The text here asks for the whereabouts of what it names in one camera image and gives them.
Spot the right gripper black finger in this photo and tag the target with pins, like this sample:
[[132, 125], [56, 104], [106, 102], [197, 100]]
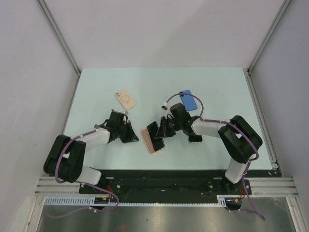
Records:
[[168, 133], [163, 122]]

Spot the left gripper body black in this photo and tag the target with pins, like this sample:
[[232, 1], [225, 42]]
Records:
[[123, 129]]

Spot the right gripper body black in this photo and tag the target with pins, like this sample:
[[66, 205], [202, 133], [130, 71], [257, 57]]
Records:
[[174, 124]]

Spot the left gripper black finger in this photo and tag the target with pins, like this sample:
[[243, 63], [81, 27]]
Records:
[[126, 139], [131, 134]]

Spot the pink phone case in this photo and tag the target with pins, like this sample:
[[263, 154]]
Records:
[[147, 141]]

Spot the beige phone case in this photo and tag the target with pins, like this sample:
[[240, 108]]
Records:
[[125, 99]]

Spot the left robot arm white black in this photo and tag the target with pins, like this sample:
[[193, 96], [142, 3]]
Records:
[[65, 160]]

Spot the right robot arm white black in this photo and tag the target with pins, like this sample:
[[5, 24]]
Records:
[[239, 138]]

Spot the blue phone case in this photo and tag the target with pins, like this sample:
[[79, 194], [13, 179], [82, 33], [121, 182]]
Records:
[[188, 100]]

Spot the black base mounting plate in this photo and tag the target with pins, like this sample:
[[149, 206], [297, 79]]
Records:
[[169, 187]]

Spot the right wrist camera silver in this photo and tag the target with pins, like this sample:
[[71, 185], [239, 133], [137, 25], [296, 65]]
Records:
[[166, 107]]

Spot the right aluminium side rail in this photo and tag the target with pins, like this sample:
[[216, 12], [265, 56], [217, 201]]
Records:
[[262, 122]]

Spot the aluminium frame front rail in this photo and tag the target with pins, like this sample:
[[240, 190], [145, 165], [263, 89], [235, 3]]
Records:
[[261, 187]]

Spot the left aluminium corner post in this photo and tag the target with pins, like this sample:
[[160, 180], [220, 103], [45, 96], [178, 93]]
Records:
[[46, 12]]

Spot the aluminium corner post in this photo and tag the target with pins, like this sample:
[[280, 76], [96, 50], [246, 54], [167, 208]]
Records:
[[270, 33], [46, 12]]

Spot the right aluminium corner post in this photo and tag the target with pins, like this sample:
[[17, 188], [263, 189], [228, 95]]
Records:
[[270, 33]]

